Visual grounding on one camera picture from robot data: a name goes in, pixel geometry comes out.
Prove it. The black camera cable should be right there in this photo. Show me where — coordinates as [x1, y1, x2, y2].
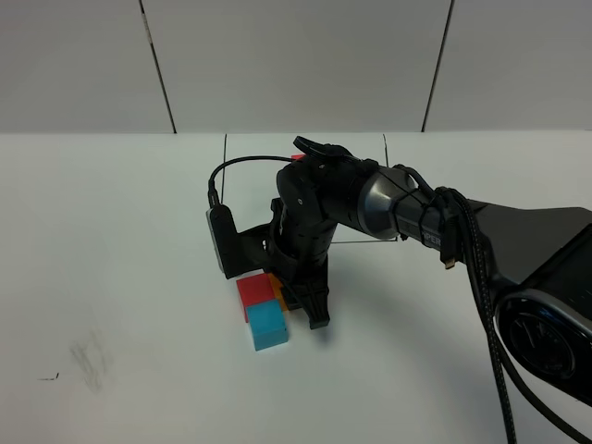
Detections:
[206, 154, 297, 208]

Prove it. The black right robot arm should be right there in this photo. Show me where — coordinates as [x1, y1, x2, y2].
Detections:
[268, 150, 591, 403]

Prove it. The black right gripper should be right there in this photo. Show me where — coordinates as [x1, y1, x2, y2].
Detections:
[277, 154, 365, 329]

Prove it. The orange cube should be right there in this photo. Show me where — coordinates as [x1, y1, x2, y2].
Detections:
[267, 273, 301, 311]

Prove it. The blue cube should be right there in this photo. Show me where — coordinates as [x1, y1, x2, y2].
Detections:
[246, 300, 289, 352]

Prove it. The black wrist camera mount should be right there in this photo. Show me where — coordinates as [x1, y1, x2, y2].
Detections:
[206, 204, 278, 279]

